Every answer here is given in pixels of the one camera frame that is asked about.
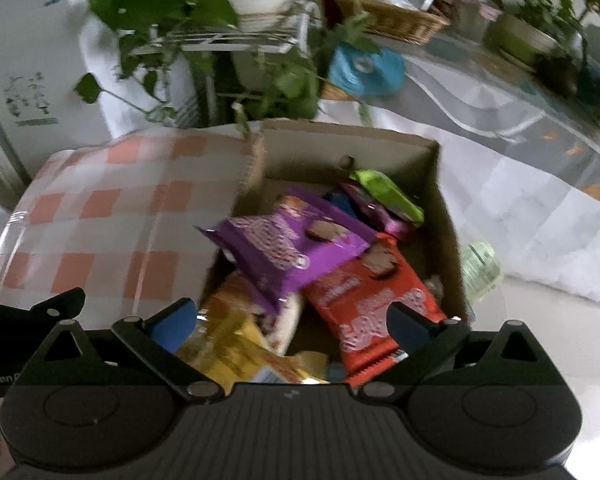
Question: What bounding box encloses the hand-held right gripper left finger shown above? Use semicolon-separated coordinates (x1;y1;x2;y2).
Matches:
30;297;221;403

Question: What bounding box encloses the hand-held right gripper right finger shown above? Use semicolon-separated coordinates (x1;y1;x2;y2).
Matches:
357;302;570;402

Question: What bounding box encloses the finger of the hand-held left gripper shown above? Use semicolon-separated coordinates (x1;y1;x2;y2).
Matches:
0;287;87;331

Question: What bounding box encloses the red wafer packet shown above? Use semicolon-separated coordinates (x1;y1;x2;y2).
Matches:
300;232;448;388

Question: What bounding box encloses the cream bread packet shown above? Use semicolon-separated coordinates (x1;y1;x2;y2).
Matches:
200;270;306;356

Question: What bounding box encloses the large yellow snack packet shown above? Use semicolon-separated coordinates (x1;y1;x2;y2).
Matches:
175;310;331;386

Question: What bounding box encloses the maroon snack packet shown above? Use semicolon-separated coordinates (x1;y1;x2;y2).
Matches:
336;181;417;245

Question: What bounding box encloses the purple snack packet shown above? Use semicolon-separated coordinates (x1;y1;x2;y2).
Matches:
195;185;377;317

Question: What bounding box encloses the green snack packet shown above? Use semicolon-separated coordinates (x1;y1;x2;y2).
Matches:
349;169;426;227

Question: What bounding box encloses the brown cardboard box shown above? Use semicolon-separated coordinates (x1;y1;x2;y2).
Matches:
200;119;473;386

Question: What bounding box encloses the clear plastic bottle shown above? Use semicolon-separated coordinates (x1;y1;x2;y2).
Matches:
457;239;503;308

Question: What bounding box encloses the white table cover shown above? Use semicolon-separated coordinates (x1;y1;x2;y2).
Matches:
320;100;600;306

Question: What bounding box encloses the white refrigerator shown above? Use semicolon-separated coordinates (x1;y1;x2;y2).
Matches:
0;0;111;176

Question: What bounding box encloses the blue tape roll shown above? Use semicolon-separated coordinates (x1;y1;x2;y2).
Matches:
327;42;406;98

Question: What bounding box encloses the white metal plant stand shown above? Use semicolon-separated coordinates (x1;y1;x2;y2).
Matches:
130;2;326;128

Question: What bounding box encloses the wicker basket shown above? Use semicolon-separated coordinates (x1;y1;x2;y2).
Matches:
325;0;453;46

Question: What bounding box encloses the green plant pot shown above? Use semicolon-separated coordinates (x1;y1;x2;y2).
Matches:
485;12;563;68

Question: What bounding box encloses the green trailing pothos plant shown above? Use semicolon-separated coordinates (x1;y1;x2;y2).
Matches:
75;0;381;131

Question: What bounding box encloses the small potted plant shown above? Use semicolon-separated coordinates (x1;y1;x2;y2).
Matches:
500;0;600;101

